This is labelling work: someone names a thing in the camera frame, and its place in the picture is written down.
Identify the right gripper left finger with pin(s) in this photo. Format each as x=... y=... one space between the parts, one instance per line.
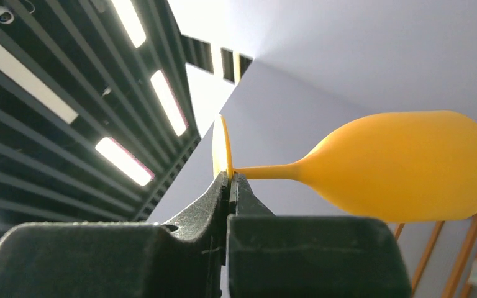
x=179 y=258

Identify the orange plastic goblet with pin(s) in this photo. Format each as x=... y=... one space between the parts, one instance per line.
x=399 y=167

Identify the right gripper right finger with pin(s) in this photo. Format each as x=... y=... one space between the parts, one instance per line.
x=310 y=256

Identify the orange wooden rack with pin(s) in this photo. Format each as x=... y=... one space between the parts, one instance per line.
x=438 y=255

